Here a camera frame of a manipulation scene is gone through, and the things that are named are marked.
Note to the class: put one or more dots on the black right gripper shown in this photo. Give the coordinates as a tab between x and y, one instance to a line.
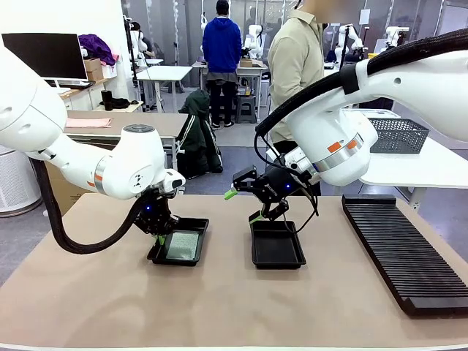
278	188

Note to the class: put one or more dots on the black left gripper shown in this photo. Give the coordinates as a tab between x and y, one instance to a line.
153	215

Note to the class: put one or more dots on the green perforated circuit board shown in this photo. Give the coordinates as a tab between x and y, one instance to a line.
183	245

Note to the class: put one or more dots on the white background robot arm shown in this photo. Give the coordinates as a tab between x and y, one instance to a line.
352	38
254	40
393	34
139	40

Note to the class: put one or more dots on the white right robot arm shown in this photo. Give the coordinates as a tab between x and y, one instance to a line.
329	139

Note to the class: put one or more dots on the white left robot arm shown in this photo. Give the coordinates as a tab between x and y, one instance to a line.
120	172

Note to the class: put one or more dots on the black plastic ESD tray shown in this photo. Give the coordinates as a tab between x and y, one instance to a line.
199	225
278	248

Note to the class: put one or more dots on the dark green hanging jacket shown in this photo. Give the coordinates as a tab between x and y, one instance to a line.
199	139

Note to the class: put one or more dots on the grey plastic stool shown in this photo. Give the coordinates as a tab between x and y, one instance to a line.
246	108

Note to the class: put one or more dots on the large cardboard box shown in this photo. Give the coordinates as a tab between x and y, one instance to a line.
69	190

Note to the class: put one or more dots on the brown top side table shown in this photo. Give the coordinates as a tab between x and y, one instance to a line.
161	124

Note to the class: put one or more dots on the cluttered background workbench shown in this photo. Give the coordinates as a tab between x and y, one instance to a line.
252	67

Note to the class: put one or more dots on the pink folded cloth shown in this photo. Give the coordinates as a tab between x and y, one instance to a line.
87	123

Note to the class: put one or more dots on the person in beige shirt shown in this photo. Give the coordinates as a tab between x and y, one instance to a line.
292	66

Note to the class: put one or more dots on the black cloth bundle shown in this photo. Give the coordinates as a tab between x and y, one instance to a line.
115	103

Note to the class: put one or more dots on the black slotted board rack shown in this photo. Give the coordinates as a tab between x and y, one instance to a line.
402	256

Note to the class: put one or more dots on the grey mesh basket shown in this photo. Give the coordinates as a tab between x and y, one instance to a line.
402	135

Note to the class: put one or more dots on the white background table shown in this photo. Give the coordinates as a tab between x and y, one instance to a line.
164	73

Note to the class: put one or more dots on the person in blue hoodie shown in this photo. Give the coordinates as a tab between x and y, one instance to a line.
221	44

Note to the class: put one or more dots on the wood top office desk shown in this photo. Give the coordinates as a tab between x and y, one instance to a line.
80	97

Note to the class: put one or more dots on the white air purifier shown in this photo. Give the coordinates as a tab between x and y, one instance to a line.
14	183

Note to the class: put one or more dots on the white side table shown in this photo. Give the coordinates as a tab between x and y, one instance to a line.
420	168

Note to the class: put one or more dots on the black tripod stand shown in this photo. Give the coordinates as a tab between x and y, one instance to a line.
343	47

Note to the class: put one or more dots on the small cardboard box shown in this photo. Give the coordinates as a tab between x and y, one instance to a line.
93	69

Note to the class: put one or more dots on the purple cloth bundle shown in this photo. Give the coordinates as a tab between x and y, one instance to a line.
97	47

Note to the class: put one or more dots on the black computer monitor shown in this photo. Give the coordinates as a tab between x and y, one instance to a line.
47	55

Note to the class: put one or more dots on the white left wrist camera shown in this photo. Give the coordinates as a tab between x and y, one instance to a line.
175	181

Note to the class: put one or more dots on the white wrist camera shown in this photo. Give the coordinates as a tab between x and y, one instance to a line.
296	159
175	181

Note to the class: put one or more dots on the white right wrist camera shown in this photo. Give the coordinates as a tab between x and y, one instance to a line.
296	159

